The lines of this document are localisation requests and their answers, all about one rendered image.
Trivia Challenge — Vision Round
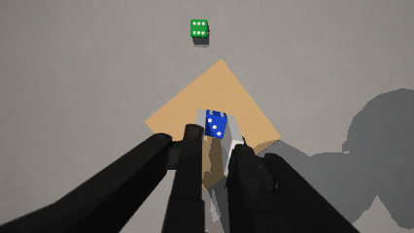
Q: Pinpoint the green die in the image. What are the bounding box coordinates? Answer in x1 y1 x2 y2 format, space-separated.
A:
190 19 208 39

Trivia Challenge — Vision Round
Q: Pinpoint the tan flat mat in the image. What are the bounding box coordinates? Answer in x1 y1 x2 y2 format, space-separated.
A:
145 59 282 190

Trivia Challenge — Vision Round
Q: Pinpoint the blue die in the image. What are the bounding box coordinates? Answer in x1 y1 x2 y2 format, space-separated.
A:
205 110 227 139

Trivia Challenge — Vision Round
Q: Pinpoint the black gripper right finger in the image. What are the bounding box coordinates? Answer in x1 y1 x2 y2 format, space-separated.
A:
221 115 360 233

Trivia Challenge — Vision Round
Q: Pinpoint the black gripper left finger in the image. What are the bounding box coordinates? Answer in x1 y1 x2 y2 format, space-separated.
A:
0 109 206 233

